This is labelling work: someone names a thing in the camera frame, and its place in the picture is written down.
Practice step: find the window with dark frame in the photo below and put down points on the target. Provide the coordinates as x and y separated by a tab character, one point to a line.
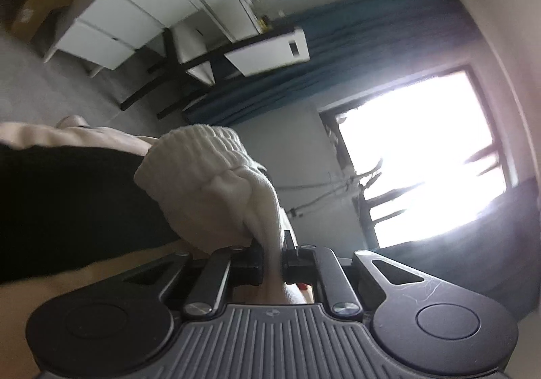
427	154

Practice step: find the white black chair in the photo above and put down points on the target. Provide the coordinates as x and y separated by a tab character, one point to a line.
252	56

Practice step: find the white garment steamer stand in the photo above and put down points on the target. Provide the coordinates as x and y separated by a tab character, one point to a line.
332	188

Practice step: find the left teal curtain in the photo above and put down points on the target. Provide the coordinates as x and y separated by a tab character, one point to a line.
346	40

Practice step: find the right teal curtain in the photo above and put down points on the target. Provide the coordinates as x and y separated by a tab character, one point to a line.
496	255

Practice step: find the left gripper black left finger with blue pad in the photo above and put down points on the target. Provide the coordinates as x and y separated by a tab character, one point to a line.
225	269

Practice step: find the white sweatpants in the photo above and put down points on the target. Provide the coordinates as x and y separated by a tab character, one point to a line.
214	195

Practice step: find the teal curtain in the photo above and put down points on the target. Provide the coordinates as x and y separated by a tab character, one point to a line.
346	40
496	255

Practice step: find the white dresser desk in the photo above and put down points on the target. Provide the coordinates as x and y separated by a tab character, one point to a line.
108	32

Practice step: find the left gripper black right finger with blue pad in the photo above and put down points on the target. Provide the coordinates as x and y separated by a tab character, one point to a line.
319	267

